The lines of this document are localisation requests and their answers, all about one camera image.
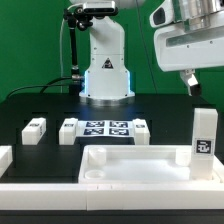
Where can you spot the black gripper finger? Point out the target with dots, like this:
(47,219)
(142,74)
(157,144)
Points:
(189,79)

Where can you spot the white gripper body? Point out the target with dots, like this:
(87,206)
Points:
(189,34)

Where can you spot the white desk top tray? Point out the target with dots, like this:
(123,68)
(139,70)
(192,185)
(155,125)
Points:
(135,164)

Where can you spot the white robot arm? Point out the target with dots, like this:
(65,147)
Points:
(107,58)

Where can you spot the fiducial marker sheet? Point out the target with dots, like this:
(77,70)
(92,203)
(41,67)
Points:
(105,128)

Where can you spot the white left fence block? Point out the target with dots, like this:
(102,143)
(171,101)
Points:
(6,158)

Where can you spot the white front fence rail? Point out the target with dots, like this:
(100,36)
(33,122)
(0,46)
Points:
(194,195)

